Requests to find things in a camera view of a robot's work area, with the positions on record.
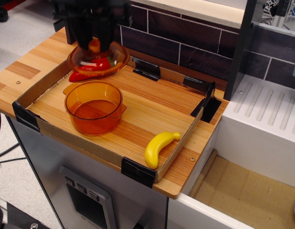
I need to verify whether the yellow toy banana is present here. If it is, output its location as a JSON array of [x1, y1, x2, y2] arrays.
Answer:
[[145, 132, 180, 169]]

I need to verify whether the black cable on floor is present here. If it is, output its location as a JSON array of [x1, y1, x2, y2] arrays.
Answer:
[[0, 143, 27, 167]]

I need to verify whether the dark grey shelf frame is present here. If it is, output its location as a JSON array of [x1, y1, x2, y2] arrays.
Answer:
[[53, 0, 258, 101]]

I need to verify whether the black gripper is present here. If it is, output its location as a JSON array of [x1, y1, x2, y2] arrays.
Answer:
[[51, 0, 133, 52]]

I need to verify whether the silver toy dishwasher front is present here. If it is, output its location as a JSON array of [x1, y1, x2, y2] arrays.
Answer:
[[8, 118, 168, 229]]

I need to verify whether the cardboard fence with black tape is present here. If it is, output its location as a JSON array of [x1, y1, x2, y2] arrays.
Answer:
[[13, 56, 228, 196]]

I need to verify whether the black caster wheel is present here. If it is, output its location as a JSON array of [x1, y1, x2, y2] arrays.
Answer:
[[0, 6, 8, 22]]

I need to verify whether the orange transparent pot lid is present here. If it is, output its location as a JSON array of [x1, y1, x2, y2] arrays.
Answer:
[[67, 37, 130, 78]]

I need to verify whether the red toy chili pepper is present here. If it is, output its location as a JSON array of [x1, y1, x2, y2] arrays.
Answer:
[[69, 57, 123, 82]]

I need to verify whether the orange transparent pot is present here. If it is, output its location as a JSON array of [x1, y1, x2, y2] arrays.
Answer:
[[63, 81, 126, 135]]

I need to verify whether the white toy sink unit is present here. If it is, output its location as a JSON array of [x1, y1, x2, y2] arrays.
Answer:
[[167, 76, 295, 229]]

